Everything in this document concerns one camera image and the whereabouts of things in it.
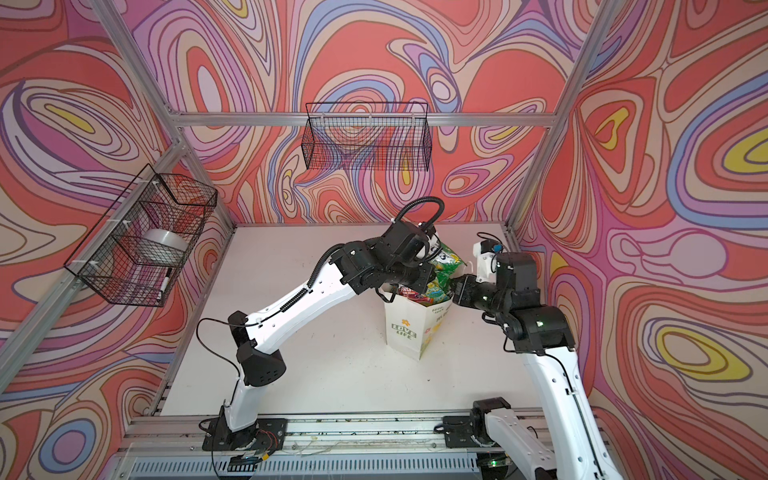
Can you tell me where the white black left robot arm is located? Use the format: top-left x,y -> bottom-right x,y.
203,234 -> 442,452

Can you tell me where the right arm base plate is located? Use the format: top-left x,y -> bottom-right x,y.
433,414 -> 496,449

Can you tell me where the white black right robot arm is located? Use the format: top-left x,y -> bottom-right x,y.
452,245 -> 622,479

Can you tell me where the green candy bag top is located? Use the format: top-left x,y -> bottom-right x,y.
425,245 -> 465,304

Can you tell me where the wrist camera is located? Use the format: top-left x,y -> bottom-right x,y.
473,239 -> 504,283
383,220 -> 437,264

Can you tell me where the silver tape roll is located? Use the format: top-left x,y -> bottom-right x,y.
143,228 -> 188,251

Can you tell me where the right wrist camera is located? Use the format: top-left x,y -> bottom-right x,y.
473,239 -> 504,283

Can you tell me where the black wire basket wall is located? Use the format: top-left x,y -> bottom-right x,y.
64,164 -> 218,307
301,101 -> 433,172

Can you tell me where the orange fruits candy bag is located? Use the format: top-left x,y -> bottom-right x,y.
397,286 -> 433,306

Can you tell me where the aluminium front rail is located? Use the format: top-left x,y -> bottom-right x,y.
117,410 -> 466,457

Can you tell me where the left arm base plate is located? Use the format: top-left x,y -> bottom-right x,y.
202,416 -> 288,453

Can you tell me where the black wire basket back wall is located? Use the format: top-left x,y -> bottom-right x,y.
301,101 -> 433,172

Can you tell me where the white floral paper bag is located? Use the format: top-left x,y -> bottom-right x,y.
384,295 -> 452,361

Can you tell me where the black marker pen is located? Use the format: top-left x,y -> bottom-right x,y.
158,267 -> 174,300

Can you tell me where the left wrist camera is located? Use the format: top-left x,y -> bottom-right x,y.
383,220 -> 437,264

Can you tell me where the black wire basket left wall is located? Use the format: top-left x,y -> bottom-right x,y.
64,164 -> 218,307

